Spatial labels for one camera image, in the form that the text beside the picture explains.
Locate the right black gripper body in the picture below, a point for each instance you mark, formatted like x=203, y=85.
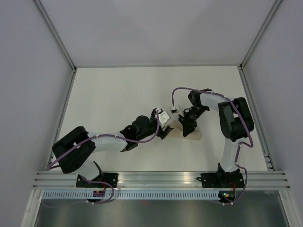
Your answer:
x=194, y=113

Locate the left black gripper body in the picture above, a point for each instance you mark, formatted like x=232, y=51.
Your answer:
x=161, y=133

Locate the beige cloth napkin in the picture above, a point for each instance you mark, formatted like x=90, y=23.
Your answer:
x=177, y=132

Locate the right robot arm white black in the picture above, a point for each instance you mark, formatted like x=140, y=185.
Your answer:
x=236, y=123

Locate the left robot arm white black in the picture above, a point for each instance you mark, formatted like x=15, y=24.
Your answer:
x=72, y=152

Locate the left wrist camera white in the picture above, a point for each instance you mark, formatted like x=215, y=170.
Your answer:
x=162, y=117

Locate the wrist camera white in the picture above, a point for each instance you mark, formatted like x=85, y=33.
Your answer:
x=176, y=109
x=162, y=117

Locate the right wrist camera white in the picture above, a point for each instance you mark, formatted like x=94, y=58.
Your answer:
x=176, y=109

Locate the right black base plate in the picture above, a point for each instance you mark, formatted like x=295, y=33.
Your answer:
x=222, y=180

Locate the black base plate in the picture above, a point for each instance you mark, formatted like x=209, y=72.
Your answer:
x=222, y=180
x=110, y=178

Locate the aluminium frame back bar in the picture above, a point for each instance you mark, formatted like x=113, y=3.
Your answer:
x=161, y=65

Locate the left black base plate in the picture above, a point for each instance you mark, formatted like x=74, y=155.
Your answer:
x=110, y=178

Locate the aluminium frame right rail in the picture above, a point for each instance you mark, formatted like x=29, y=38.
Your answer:
x=257, y=120

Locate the aluminium mounting rail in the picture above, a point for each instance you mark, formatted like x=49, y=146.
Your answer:
x=155, y=180

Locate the white slotted cable duct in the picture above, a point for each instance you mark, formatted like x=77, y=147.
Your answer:
x=131, y=195

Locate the aluminium frame post right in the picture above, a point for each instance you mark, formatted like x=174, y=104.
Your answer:
x=273, y=10

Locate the aluminium frame post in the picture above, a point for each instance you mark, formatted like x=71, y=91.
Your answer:
x=53, y=31
x=273, y=10

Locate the aluminium frame post left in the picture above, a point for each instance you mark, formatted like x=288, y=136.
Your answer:
x=53, y=31

